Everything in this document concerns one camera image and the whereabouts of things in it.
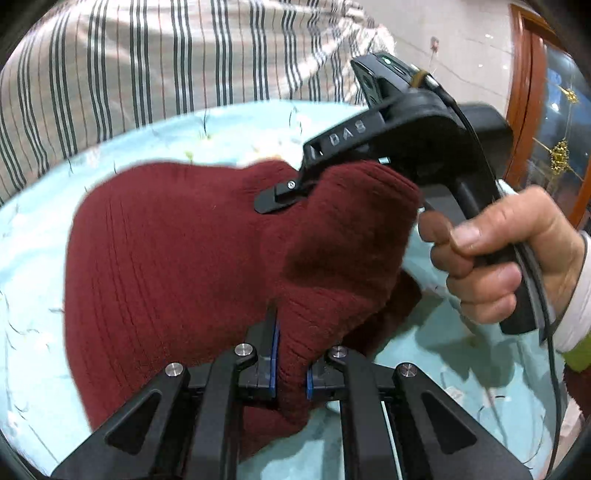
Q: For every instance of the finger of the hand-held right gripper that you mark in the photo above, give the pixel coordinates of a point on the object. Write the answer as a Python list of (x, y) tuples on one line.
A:
[(281, 196)]

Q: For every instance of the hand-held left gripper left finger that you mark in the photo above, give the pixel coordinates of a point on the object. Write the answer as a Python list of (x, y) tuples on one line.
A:
[(264, 369)]

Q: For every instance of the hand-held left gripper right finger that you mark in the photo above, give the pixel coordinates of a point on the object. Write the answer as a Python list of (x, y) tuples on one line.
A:
[(323, 383)]

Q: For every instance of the maroon hooded knit sweater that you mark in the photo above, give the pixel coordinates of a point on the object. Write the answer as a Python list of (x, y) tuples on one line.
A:
[(161, 258)]

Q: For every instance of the person's right forearm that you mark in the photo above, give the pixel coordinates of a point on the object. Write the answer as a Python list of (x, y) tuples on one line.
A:
[(575, 318)]

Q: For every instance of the person's right hand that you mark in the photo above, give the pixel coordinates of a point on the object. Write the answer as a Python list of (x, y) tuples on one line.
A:
[(545, 230)]

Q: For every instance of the wooden glass door cabinet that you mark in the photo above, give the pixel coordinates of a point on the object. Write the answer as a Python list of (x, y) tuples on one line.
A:
[(526, 69)]

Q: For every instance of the plaid quilt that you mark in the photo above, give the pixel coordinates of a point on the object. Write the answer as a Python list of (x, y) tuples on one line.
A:
[(161, 60)]

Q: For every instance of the light blue floral bed sheet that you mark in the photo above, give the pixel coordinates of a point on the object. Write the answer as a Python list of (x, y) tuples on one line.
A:
[(37, 277)]

